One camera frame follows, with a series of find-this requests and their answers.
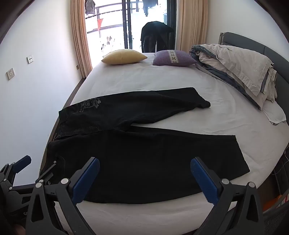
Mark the hanging grey garment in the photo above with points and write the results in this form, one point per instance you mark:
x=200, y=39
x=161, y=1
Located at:
x=89, y=7

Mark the orange triangular cloth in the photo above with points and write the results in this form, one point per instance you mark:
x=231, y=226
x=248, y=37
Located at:
x=99, y=22

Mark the balcony railing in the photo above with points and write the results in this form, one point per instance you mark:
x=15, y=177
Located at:
x=108, y=27

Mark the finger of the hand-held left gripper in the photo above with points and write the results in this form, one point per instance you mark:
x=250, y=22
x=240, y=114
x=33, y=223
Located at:
x=22, y=162
x=48, y=172

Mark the black sliding door frame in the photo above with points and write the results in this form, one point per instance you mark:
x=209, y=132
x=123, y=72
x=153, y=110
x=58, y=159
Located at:
x=126, y=22

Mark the beige and grey clothes pile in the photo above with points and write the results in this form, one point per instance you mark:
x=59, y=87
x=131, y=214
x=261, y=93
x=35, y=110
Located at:
x=239, y=65

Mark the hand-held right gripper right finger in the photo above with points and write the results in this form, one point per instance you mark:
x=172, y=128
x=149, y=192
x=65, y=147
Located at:
x=205, y=183

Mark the bed with white sheet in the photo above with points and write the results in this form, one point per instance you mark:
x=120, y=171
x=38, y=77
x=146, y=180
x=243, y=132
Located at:
x=158, y=74

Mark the white wall socket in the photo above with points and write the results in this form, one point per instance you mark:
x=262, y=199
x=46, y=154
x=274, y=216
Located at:
x=30, y=59
x=10, y=73

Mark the purple pillow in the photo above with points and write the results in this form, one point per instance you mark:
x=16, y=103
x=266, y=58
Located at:
x=173, y=58

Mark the black garment on chair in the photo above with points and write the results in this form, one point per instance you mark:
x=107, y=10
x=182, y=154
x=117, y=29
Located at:
x=155, y=36

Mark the black pants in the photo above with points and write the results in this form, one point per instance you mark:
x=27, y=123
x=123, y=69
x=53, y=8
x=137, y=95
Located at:
x=135, y=158

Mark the hanging dark blue garment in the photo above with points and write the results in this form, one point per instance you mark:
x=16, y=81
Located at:
x=151, y=5

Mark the black mesh chair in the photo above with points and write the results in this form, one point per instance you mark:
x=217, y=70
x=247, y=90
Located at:
x=277, y=221

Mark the beige curtain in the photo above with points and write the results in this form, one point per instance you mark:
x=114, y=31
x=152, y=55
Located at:
x=192, y=22
x=79, y=38

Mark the orange object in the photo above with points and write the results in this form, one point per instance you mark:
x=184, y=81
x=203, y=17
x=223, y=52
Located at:
x=272, y=203

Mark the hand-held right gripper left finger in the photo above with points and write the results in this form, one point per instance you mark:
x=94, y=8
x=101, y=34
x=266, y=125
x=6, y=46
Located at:
x=85, y=180

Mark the yellow pillow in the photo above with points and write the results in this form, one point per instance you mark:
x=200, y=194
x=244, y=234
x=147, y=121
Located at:
x=123, y=57

